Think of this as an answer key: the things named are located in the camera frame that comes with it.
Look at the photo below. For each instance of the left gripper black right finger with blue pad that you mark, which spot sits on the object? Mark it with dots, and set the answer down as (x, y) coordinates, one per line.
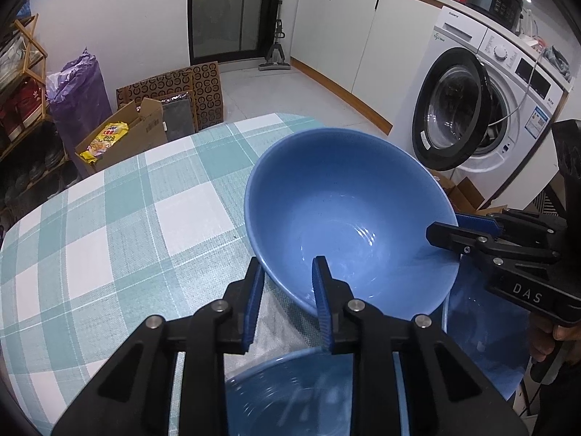
(408, 376)

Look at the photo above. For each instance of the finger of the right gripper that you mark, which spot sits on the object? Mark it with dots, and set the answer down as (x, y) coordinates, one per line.
(458, 240)
(479, 223)

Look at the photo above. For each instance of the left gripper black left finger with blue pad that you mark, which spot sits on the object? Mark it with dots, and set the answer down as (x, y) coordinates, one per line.
(131, 393)

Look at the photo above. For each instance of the large blue bowl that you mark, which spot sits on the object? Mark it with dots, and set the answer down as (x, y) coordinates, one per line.
(361, 203)

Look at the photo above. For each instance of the white kitchen cabinets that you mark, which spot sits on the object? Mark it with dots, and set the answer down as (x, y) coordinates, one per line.
(364, 51)

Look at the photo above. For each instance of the person's right hand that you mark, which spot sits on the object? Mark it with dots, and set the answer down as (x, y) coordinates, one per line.
(543, 335)

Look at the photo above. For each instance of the open red cardboard box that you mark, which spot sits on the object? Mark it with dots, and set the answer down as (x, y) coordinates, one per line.
(464, 197)

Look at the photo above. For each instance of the white washing machine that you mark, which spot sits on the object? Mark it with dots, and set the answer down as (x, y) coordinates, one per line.
(478, 107)

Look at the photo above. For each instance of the teal checked tablecloth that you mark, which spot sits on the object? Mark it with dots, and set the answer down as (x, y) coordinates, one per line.
(160, 233)

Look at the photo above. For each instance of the grey floor mop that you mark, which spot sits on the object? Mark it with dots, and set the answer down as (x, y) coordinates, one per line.
(275, 57)

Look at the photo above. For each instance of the yellow snack packet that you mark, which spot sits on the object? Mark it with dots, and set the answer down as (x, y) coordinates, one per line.
(103, 141)

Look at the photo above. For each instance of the brown cardboard box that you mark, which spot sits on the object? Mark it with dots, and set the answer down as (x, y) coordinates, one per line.
(131, 130)

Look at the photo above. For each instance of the patterned cardboard sheet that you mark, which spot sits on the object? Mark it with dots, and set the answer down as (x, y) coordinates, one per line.
(201, 83)

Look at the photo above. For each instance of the purple plastic bag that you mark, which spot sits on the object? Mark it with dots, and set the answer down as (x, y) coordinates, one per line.
(77, 100)

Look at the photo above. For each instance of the black glass sliding door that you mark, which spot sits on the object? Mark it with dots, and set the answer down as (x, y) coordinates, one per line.
(230, 30)

